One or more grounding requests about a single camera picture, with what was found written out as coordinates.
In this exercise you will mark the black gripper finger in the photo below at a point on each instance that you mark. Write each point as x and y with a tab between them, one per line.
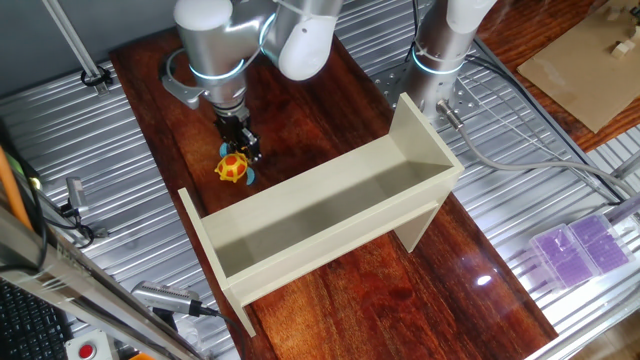
251	145
235	147

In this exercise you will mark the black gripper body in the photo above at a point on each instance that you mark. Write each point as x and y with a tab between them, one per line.
231	129

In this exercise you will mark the yellow orange turtle toy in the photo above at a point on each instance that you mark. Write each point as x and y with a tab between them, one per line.
232	167

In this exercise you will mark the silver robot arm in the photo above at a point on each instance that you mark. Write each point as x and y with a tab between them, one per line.
220	45

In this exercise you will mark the beige shelf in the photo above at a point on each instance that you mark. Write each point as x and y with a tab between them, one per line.
350	190

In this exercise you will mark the red-brown wooden board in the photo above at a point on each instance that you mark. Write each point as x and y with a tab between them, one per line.
325	120
520	30

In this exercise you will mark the black pole clamp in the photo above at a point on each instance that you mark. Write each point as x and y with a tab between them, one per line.
97	77

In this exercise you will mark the thin aluminium pole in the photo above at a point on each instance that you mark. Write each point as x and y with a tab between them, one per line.
75	45

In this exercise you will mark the black metal clamp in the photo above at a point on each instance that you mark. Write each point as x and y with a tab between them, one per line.
164	319

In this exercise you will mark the orange tube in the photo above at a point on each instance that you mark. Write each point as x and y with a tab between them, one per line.
12	190

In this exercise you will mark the orange emergency stop box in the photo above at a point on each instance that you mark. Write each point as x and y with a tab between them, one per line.
142	356

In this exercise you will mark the grey box with red button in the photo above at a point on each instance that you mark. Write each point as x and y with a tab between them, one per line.
90	347

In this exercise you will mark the black keyboard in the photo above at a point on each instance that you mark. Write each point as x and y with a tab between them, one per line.
30	325

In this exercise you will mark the brown cardboard sheet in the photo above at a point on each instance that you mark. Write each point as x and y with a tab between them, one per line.
575	75

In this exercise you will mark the clear box with purple contents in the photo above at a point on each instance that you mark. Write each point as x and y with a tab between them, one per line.
600	244
564	257

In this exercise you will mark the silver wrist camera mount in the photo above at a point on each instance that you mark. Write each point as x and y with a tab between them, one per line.
180	90

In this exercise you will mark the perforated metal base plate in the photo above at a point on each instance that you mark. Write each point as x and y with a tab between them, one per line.
392	82

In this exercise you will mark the small grey camera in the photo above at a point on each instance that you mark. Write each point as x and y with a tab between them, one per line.
77	195

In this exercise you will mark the silver finned camera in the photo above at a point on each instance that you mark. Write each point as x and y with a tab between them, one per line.
165	297

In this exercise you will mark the aluminium frame beam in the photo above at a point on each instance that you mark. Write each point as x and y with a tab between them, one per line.
75	290

